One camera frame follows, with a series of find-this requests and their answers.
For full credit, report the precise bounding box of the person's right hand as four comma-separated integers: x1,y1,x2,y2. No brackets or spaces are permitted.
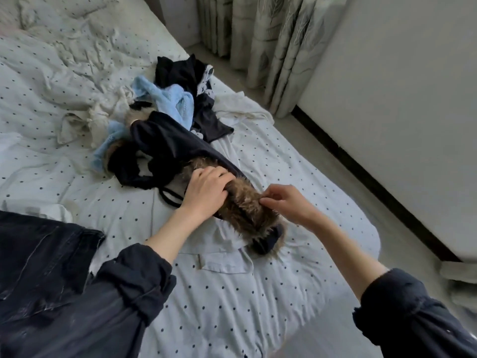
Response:
259,184,321,228

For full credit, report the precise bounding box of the black star-trim graphic t-shirt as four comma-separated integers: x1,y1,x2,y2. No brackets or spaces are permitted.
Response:
153,54,236,143

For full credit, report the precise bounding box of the light blue knit sweater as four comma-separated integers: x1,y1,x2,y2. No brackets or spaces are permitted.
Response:
89,75,196,176

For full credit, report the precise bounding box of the cream bow-print blouse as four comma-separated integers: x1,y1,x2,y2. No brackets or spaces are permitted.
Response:
56,86,139,150

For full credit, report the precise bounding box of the person's left hand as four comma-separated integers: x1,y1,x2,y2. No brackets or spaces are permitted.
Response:
181,166,237,221

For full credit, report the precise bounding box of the white dotted bed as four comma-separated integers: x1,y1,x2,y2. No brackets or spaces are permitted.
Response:
0,0,381,358

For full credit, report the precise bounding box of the person's left forearm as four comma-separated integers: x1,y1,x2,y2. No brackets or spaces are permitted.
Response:
0,205,206,358

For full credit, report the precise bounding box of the black fur-trimmed jacket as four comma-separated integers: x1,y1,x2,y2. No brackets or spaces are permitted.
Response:
104,110,288,258

